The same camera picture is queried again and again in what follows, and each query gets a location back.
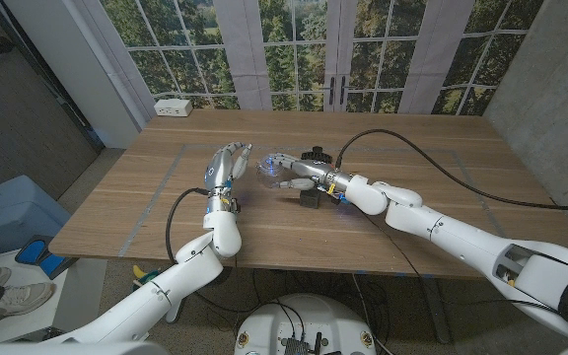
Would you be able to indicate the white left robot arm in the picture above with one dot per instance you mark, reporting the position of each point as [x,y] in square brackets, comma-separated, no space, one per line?
[180,276]

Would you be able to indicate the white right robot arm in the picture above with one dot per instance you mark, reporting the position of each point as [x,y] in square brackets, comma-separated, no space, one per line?
[461,236]

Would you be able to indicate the printed window forest backdrop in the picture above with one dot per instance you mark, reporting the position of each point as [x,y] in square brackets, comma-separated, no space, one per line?
[284,59]

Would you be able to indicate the black hair claw clip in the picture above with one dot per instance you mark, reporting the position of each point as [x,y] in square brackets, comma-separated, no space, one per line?
[319,154]

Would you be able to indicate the clear glass hinged jar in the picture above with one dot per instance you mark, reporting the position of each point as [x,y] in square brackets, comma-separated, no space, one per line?
[270,176]

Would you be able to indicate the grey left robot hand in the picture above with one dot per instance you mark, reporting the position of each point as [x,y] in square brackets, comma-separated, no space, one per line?
[220,170]

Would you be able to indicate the white power strip box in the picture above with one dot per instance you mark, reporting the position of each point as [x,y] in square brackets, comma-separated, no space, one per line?
[173,107]

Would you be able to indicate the blue grey plastic bin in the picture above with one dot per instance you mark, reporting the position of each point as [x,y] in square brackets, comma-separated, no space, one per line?
[13,212]

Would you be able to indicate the blue black foot pedal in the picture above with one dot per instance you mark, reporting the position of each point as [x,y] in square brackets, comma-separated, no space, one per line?
[32,251]

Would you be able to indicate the white robot torso base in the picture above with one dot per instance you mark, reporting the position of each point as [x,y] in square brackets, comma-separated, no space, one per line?
[304,320]

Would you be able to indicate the basket with colourful toys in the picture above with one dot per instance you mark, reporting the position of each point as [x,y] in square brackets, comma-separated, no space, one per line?
[147,277]

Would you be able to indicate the white table leg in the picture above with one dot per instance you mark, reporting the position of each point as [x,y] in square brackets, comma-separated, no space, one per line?
[174,310]

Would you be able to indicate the grey table leg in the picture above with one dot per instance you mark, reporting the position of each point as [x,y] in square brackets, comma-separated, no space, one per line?
[437,310]

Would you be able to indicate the dark grey cube block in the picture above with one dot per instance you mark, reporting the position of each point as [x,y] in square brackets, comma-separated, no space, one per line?
[308,199]

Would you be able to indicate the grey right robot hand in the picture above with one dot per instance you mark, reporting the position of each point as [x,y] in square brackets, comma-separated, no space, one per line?
[316,170]

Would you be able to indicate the white step platform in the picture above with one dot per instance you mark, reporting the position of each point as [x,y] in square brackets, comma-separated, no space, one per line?
[82,296]

